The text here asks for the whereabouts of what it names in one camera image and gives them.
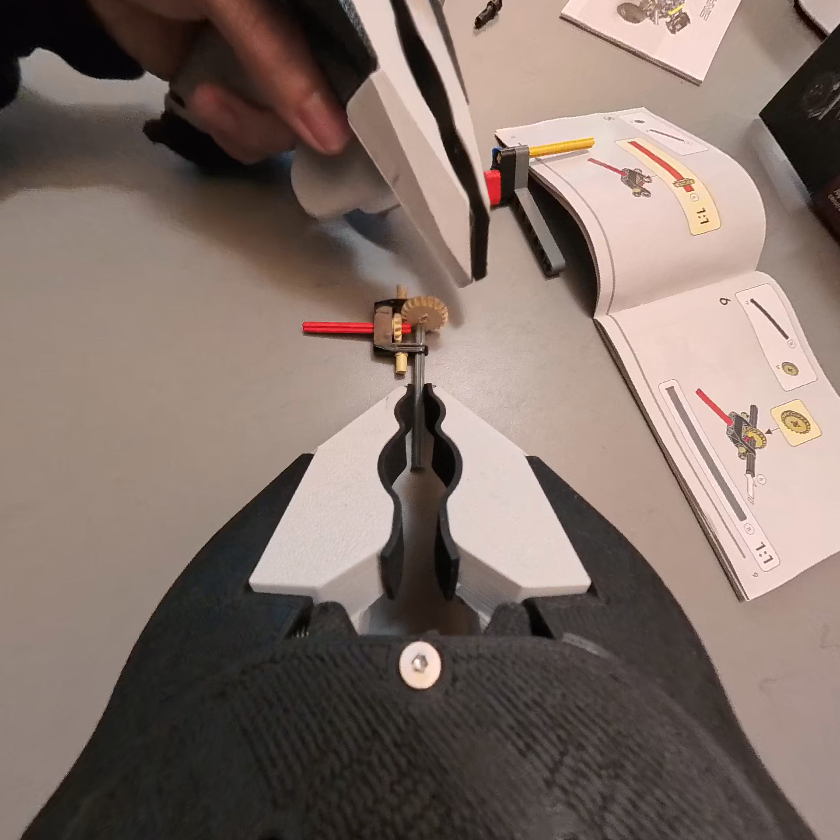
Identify tan lego bevel gear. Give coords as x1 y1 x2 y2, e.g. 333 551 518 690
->
400 295 452 333

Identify white monitor base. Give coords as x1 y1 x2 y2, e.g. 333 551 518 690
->
793 0 840 35

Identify black lego gear frame assembly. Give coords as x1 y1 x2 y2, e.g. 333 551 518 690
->
302 284 431 379

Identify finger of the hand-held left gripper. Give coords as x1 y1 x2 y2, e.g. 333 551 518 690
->
392 0 492 280
346 64 476 287

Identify person's left forearm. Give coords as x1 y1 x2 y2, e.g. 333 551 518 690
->
0 0 142 112

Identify person's left hand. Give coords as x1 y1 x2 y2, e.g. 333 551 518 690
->
85 0 352 165

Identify black lego set box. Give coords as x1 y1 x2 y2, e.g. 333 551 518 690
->
758 23 840 227

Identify grey beam lego assembly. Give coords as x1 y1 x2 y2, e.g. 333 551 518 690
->
482 136 596 275

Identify open instruction booklet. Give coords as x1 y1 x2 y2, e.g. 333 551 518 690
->
494 108 840 602

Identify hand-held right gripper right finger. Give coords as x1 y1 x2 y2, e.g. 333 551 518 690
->
423 383 593 634

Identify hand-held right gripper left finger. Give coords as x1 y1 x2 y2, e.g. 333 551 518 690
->
248 385 421 636

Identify closed instruction booklet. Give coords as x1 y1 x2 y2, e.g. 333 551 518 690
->
560 0 739 86

